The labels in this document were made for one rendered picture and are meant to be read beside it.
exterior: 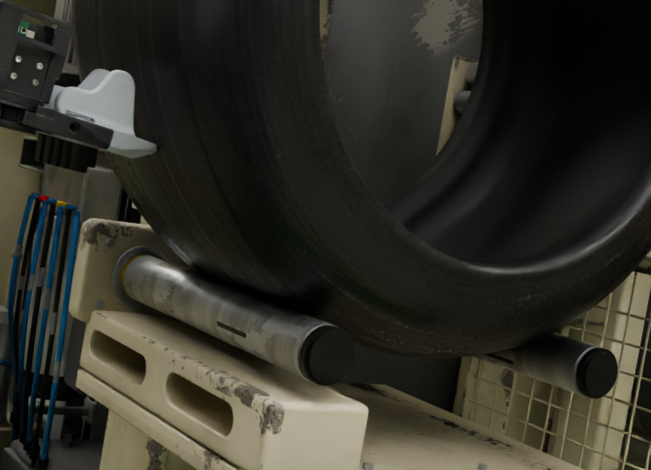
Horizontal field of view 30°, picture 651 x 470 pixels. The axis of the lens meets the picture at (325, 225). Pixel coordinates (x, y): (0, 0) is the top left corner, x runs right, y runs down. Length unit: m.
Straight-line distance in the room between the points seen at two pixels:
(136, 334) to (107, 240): 0.12
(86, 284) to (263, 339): 0.29
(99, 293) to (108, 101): 0.32
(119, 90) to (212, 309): 0.21
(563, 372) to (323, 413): 0.26
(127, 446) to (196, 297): 0.33
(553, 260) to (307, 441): 0.27
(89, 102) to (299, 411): 0.27
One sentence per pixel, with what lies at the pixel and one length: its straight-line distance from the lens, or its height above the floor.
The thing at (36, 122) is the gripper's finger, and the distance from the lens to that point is 0.86.
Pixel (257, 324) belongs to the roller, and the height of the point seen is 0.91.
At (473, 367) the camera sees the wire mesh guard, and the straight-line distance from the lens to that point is 1.49.
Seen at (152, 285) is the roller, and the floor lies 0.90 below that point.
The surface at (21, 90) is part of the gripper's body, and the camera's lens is 0.88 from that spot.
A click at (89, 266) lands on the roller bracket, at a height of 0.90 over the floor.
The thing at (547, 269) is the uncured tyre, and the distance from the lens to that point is 1.02.
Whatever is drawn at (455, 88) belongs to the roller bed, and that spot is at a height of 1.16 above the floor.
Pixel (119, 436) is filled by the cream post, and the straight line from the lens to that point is 1.35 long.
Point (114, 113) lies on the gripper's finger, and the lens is 0.90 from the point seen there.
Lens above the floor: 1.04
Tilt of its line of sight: 3 degrees down
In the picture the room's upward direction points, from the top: 10 degrees clockwise
